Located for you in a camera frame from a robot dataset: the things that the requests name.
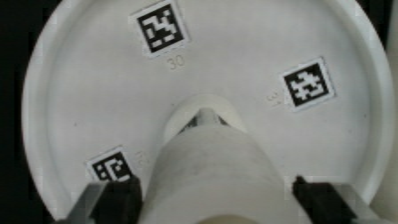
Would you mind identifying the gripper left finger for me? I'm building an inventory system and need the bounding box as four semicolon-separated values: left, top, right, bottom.
54;176;143;224

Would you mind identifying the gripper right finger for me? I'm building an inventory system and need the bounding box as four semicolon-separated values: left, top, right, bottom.
291;176;385;224

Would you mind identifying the white cylindrical table leg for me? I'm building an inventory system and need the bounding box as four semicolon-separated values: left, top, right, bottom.
138;108;310;224

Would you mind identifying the white round table top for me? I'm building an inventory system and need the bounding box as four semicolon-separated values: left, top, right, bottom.
21;0;396;224

